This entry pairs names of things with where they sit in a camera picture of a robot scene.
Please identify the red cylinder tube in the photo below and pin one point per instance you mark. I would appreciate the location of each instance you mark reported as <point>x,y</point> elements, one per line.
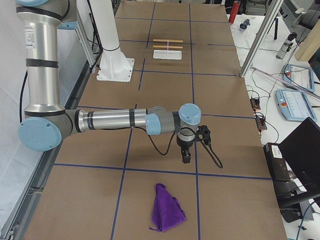
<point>234,11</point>

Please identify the purple towel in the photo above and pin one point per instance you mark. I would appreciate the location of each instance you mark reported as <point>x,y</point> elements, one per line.
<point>167,212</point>

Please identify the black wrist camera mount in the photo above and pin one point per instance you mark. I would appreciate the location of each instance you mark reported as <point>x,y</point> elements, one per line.
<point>204,134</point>

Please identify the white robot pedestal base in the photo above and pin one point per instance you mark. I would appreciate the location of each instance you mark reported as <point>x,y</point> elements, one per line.
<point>114,66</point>

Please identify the dark blue folded umbrella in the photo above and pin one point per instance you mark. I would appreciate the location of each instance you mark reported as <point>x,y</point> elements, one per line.
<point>245,24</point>

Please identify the black box with label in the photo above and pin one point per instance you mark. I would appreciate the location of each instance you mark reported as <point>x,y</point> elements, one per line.
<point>276,163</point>

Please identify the aluminium frame post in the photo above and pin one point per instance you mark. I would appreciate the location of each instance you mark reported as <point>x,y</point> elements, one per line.
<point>262,32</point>

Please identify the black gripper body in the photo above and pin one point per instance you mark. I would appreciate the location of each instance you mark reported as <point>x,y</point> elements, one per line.
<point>184,145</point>

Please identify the lower wooden rack dowel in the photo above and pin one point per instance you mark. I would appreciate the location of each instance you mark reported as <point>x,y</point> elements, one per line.
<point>168,47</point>

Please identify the white rack base tray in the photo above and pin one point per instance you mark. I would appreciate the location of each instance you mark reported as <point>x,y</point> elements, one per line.
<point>167,54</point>

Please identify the far blue teach pendant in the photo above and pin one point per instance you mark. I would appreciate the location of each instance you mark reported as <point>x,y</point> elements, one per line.
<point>299,75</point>

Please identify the upper wooden rack dowel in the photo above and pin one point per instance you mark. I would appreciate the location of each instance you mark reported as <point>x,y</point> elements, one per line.
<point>156,40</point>

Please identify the wooden rack dowel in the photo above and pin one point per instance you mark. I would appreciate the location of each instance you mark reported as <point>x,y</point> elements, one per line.
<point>168,47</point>
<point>156,40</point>

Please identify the blue teach pendant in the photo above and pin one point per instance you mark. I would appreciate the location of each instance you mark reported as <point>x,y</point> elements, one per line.
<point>299,75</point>
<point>294,105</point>

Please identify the black laptop computer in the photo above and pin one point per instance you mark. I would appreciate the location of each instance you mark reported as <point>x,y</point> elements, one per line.
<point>301,150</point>

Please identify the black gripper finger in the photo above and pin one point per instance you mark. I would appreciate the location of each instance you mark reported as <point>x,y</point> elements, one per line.
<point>186,158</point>

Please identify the grey water bottle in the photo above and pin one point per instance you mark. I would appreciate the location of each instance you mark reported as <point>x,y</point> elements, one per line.
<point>286,46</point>

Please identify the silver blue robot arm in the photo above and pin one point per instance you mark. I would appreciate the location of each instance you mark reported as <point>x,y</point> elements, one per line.
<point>47,122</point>

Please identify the near blue teach pendant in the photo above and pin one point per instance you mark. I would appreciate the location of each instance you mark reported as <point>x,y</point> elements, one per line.
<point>294,105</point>

